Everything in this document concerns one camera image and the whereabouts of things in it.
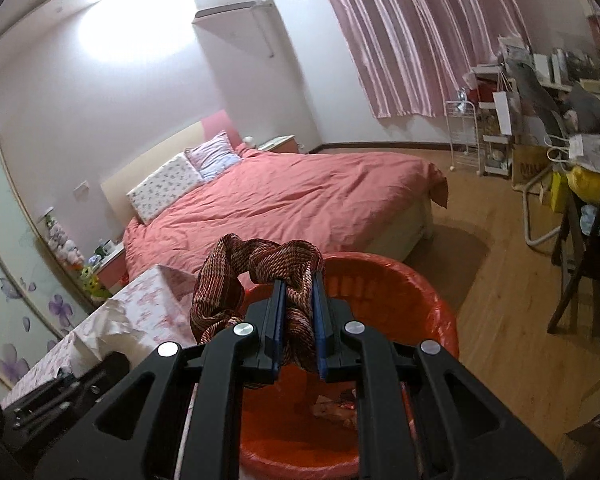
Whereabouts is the bed with cream pink headboard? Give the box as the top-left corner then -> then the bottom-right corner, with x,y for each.
100,109 -> 451,291

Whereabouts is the brown plaid cloth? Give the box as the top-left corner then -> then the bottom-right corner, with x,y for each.
190,232 -> 326,391

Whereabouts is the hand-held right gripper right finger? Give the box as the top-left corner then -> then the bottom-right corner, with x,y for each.
312,270 -> 566,480

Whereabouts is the white air conditioner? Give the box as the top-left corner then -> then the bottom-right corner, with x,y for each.
192,0 -> 256,23

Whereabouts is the brown cardboard box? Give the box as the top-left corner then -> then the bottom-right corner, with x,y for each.
511,142 -> 556,191

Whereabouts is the pink striped curtain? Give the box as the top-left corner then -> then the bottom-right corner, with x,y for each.
307,0 -> 533,120

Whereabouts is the pink floral tablecloth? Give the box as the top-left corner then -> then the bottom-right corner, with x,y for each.
0,265 -> 203,411

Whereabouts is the pink white nightstand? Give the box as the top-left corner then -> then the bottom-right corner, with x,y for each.
87,242 -> 128,293
257,135 -> 301,155

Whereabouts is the yellow bag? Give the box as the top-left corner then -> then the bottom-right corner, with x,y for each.
550,165 -> 600,213

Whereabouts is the white floral pillow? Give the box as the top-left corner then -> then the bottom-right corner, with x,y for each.
126,152 -> 204,226

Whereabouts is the white tube chair frame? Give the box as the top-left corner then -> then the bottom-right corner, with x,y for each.
522,180 -> 566,248

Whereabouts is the hanging string of plush toys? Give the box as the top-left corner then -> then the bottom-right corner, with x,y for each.
45,212 -> 108,306

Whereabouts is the orange plastic basket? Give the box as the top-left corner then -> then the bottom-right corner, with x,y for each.
232,252 -> 461,480

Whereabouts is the white shelf cart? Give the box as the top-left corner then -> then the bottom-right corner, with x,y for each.
472,62 -> 522,178

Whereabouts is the white wire rack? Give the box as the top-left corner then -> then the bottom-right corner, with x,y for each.
444,100 -> 482,173

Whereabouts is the wardrobe with floral sliding doors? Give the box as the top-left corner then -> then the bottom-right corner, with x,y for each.
0,130 -> 101,401

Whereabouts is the pink striped pillow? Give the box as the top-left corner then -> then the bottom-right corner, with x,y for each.
184,130 -> 243,182

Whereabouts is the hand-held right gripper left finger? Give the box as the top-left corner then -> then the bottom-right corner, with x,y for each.
34,280 -> 287,480

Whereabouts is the pink duvet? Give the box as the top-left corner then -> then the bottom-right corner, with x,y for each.
122,142 -> 451,291

